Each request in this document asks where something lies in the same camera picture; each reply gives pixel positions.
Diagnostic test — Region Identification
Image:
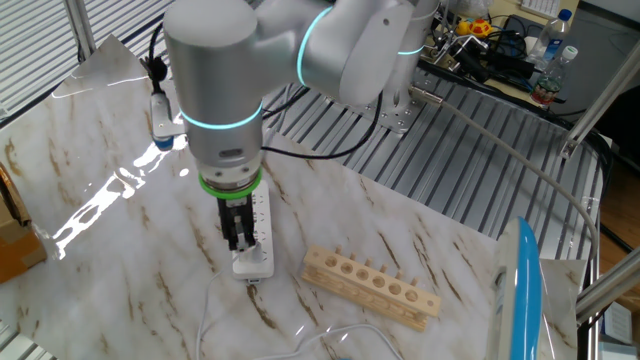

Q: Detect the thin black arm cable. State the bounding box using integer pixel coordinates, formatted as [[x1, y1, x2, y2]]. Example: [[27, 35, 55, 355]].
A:
[[139, 22, 384, 161]]

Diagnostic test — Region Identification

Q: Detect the wooden test tube rack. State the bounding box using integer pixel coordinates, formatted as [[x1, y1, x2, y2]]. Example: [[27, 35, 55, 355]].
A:
[[299, 244, 443, 332]]

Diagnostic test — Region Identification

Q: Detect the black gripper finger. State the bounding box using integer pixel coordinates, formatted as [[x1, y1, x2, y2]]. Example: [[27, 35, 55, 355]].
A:
[[234, 221, 249, 253]]

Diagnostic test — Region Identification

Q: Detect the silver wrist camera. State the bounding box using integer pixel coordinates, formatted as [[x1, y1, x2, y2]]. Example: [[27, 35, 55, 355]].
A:
[[149, 92, 187, 151]]

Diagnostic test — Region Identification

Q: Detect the blue capped water bottle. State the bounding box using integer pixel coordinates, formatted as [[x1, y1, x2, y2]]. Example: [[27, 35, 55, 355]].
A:
[[525, 8, 574, 71]]

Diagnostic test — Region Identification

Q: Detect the white power strip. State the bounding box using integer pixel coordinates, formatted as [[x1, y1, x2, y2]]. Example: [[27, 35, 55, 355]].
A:
[[230, 179, 276, 285]]

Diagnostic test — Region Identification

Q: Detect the aluminium frame post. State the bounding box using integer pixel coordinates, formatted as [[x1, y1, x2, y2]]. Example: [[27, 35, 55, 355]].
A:
[[63, 0, 97, 64]]

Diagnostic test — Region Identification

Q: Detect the blue white desk lamp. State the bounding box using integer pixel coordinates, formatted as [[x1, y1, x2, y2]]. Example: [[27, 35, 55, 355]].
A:
[[487, 216, 546, 360]]

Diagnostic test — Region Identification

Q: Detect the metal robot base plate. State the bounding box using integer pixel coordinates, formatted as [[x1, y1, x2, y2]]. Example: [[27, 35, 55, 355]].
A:
[[364, 94, 417, 135]]

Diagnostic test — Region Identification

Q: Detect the green labelled water bottle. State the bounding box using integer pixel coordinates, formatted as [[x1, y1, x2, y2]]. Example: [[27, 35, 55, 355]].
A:
[[529, 45, 580, 109]]

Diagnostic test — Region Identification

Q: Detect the aluminium frame bar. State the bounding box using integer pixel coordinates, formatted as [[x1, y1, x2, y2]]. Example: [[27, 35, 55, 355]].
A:
[[559, 42, 640, 160], [574, 249, 640, 324]]

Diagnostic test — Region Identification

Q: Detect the brown cardboard box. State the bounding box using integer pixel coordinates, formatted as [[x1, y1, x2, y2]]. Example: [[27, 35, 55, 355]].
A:
[[0, 162, 49, 285]]

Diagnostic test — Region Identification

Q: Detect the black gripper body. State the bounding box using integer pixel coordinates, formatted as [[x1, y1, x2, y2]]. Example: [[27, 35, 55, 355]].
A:
[[215, 193, 259, 251]]

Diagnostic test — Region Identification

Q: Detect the green wrist adapter ring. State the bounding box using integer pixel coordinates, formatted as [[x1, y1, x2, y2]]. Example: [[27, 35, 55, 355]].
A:
[[198, 167, 264, 201]]

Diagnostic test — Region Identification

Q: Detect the white lamp power cord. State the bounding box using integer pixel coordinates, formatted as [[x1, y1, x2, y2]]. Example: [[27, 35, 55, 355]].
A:
[[195, 242, 404, 360]]

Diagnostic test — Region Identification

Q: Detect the thick grey control cable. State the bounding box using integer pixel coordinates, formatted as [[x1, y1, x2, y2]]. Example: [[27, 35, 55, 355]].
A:
[[408, 84, 601, 271]]

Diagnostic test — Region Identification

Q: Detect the yellow red toy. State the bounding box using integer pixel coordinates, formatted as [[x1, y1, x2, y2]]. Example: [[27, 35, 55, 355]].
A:
[[455, 18, 494, 40]]

